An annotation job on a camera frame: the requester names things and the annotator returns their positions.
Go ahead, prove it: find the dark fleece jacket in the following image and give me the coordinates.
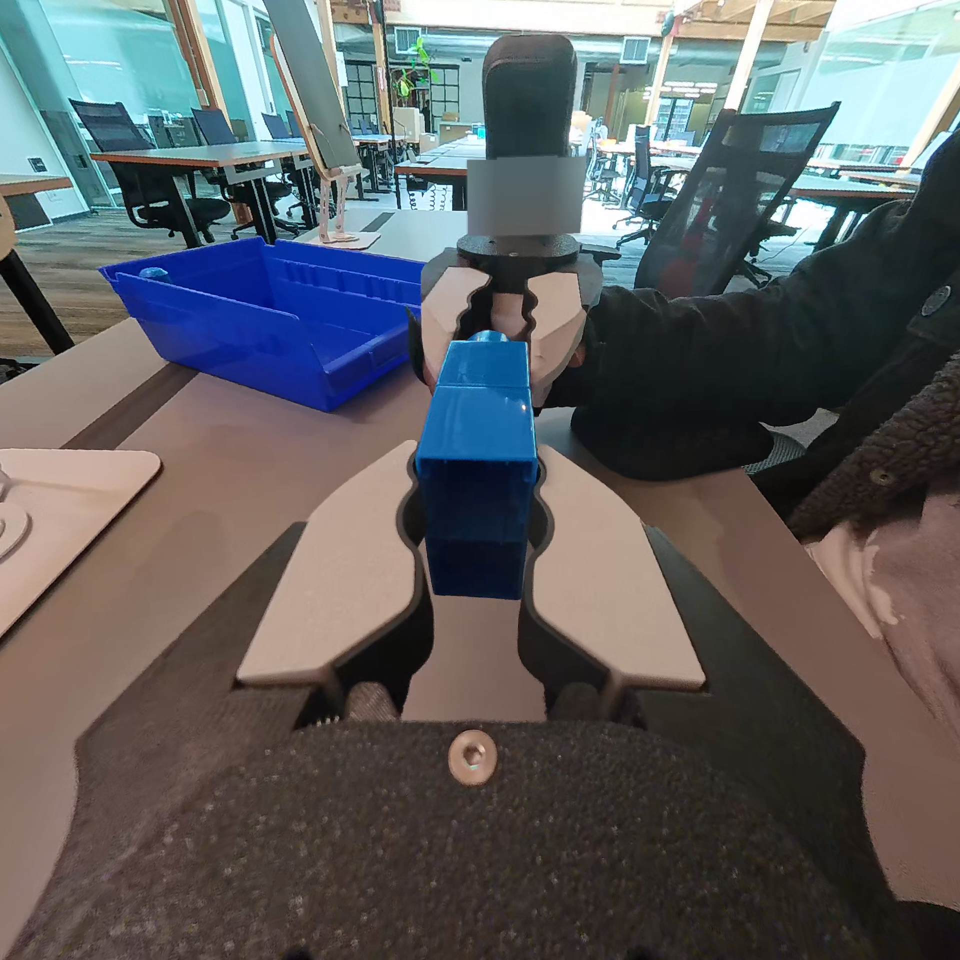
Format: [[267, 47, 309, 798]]
[[786, 360, 960, 543]]

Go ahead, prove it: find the grey wood-edged table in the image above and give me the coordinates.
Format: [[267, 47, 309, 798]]
[[298, 208, 470, 264]]

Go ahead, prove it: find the pale wooden board stand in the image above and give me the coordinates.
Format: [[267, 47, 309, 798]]
[[313, 165, 384, 250]]

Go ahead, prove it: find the person's right forearm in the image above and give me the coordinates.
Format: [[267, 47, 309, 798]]
[[536, 135, 960, 483]]

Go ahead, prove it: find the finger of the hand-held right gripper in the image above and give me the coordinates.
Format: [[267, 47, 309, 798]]
[[523, 270, 591, 393], [421, 267, 494, 389]]

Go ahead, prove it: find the blue two-stud block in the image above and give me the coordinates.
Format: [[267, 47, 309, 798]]
[[415, 382, 540, 603]]

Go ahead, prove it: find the pale grey garment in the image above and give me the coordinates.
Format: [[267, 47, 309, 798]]
[[806, 487, 960, 725]]

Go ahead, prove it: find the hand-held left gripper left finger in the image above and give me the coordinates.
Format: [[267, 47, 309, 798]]
[[234, 439, 438, 714]]

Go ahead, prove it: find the black mesh office chair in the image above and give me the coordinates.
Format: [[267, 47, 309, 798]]
[[633, 101, 843, 299]]

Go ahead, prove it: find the blue plastic bin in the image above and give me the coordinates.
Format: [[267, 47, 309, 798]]
[[99, 236, 430, 414]]

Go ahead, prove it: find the green potted plant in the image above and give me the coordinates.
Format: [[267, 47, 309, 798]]
[[396, 36, 441, 102]]

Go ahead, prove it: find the wood-edged office table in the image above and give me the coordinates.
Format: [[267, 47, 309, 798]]
[[780, 172, 924, 252], [0, 174, 76, 357], [90, 141, 316, 249], [393, 138, 489, 211]]

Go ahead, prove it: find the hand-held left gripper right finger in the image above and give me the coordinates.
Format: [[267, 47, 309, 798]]
[[517, 444, 709, 702]]

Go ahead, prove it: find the white document stand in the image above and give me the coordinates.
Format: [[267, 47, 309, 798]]
[[0, 447, 163, 640]]

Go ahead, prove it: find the dark display board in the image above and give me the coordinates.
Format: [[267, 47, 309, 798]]
[[262, 0, 363, 172]]

